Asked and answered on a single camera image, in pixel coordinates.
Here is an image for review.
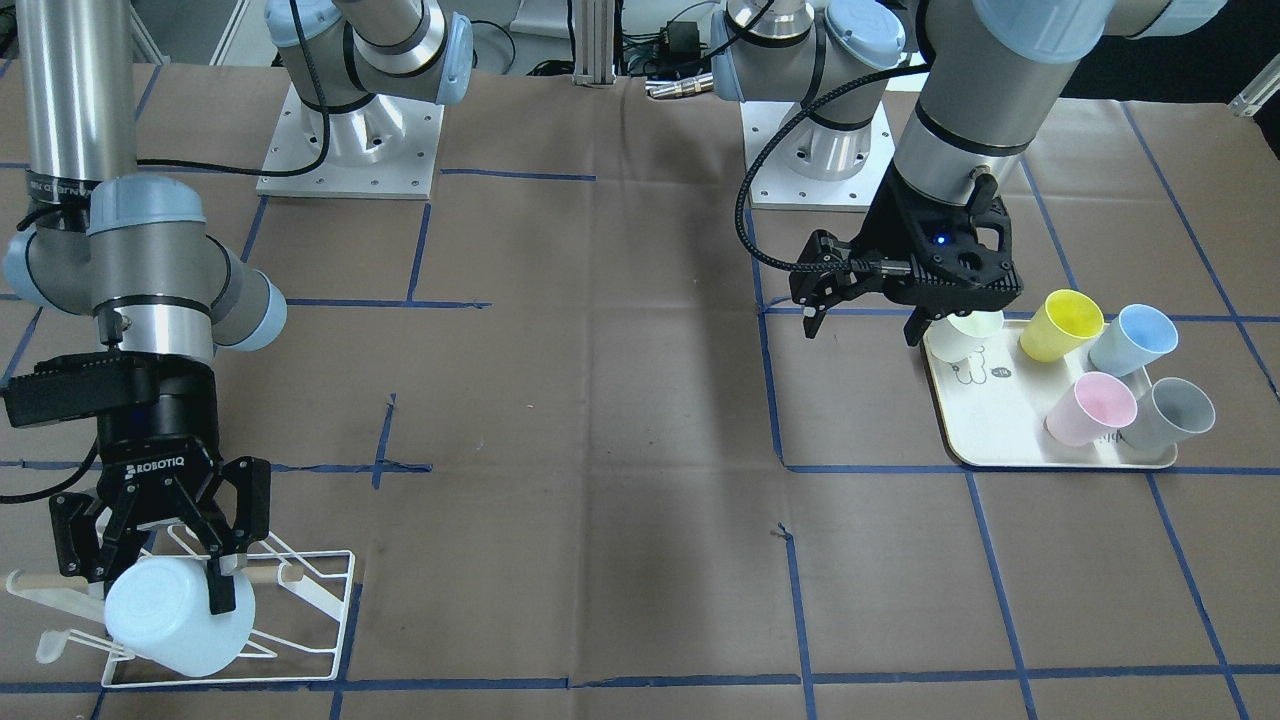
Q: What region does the pink cup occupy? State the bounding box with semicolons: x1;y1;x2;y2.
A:
1044;372;1138;447

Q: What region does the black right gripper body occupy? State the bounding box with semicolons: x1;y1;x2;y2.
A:
97;355;221;527

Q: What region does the grey cup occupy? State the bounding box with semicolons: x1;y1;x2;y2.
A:
1120;377;1217;450

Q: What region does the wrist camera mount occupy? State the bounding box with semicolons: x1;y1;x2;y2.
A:
864;167;1023;346
3;352;159;428

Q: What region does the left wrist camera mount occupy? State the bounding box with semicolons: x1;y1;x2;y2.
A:
864;167;1023;346

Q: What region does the aluminium frame post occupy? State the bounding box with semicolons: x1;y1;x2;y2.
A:
567;1;623;87

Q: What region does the white cup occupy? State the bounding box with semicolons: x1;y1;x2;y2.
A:
925;310;1005;363

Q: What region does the cream rabbit tray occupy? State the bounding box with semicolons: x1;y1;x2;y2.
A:
922;319;1178;470

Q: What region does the yellow cup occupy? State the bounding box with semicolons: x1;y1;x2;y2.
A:
1019;290;1105;363

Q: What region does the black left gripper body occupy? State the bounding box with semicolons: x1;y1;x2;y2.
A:
845;165;925;306

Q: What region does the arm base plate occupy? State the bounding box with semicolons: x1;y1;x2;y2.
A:
750;105;893;213
256;88;445;201

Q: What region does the black braided cable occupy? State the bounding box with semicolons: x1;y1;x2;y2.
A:
733;68;936;275

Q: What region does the white wire cup rack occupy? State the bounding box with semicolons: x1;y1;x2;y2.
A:
5;521;355;689

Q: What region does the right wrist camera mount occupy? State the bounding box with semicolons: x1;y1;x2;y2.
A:
3;352;159;428

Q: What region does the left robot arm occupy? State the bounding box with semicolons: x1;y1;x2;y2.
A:
710;1;1222;346

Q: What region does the light blue cup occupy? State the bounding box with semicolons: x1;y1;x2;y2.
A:
1088;304;1180;377
104;556;256;676

